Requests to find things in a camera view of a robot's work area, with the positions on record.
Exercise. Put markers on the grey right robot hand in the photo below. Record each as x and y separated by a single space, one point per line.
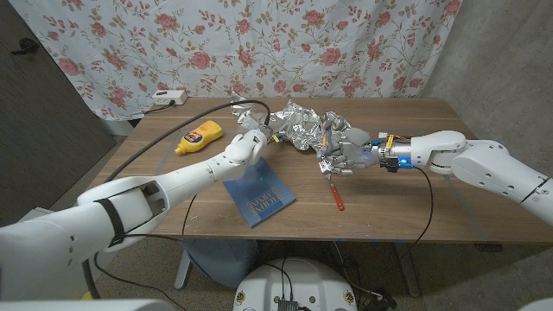
358 153

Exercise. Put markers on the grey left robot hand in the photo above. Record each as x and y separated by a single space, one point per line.
276 131

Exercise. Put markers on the aluminum foil sheet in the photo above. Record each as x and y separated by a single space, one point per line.
302 125

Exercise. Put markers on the blue notebook with gold lettering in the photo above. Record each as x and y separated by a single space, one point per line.
268 194

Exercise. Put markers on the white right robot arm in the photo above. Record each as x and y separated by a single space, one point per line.
488 168

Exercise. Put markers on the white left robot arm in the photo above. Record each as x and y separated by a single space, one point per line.
173 181

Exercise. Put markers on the yellow mustard bottle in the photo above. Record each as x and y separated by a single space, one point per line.
198 137

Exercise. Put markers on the floral backdrop cloth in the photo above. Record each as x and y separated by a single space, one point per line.
216 43

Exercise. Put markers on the white power strip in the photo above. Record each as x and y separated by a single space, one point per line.
168 97

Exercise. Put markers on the grey table leg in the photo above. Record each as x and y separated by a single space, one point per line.
406 270

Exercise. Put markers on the blue-grey stool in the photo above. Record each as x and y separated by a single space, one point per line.
224 263

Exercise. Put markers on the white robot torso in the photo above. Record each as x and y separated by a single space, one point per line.
294 281

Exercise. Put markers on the black device on floor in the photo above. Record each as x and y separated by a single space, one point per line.
380 302

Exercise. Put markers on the small yellow floor object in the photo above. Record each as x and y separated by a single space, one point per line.
87 296

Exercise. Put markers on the white floor board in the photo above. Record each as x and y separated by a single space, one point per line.
36 213

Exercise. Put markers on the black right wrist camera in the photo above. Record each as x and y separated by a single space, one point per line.
392 164

